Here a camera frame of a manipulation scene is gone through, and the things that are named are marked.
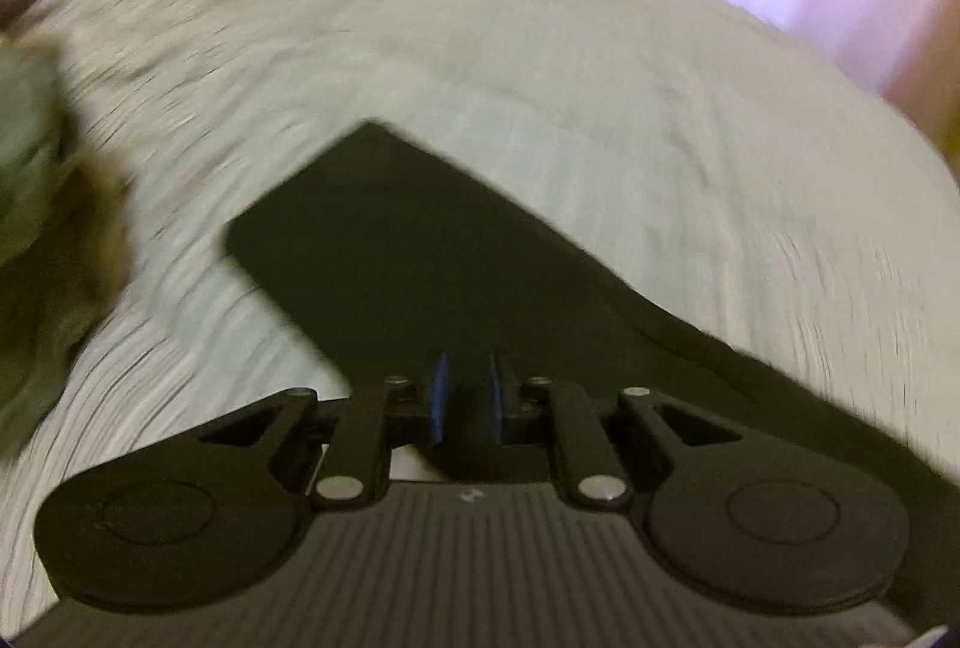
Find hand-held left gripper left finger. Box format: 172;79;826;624
199;350;452;512

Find olive green garment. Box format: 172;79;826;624
0;37;142;461

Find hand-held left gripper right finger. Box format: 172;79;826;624
487;352;758;512

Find striped white bed blanket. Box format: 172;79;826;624
0;0;960;641

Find black pants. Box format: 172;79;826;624
223;121;960;619

